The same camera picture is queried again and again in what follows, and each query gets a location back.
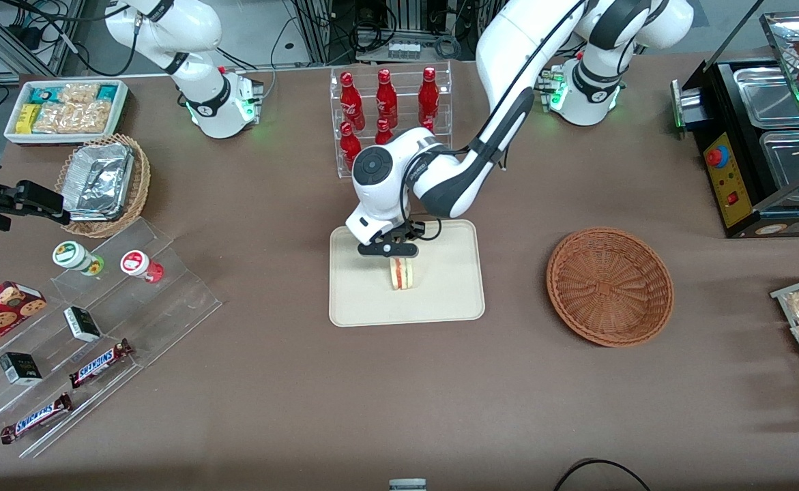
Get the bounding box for triangle sandwich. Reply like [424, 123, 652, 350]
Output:
[387, 257, 419, 293]

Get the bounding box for small black box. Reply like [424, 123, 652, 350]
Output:
[0, 352, 43, 386]
[63, 306, 102, 342]

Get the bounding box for green label white cup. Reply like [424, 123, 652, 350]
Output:
[53, 241, 105, 277]

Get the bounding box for brown wicker basket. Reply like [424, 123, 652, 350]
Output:
[546, 226, 675, 348]

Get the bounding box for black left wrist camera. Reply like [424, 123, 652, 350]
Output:
[357, 232, 420, 260]

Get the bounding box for red label white cup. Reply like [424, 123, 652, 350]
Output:
[120, 250, 165, 284]

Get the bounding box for steel warmer pan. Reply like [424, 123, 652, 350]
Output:
[732, 66, 799, 130]
[759, 130, 799, 193]

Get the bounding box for snickers chocolate bar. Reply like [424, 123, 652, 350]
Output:
[69, 339, 134, 389]
[0, 392, 73, 445]

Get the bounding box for black cable loop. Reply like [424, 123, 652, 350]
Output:
[553, 458, 652, 491]

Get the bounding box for light wicker basket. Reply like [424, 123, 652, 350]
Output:
[55, 133, 151, 238]

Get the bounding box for white plastic snack bin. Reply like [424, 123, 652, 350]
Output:
[3, 78, 130, 145]

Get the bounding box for clear acrylic stepped display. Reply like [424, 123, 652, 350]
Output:
[0, 217, 222, 459]

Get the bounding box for stacked foil containers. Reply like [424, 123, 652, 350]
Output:
[63, 143, 135, 222]

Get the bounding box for cream plastic tray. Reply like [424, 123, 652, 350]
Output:
[329, 219, 486, 328]

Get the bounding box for black food warmer case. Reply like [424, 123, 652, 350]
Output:
[670, 10, 799, 239]

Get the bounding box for clear bag of crackers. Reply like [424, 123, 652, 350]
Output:
[33, 83, 113, 134]

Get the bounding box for clear acrylic bottle rack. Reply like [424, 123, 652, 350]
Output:
[330, 60, 453, 179]

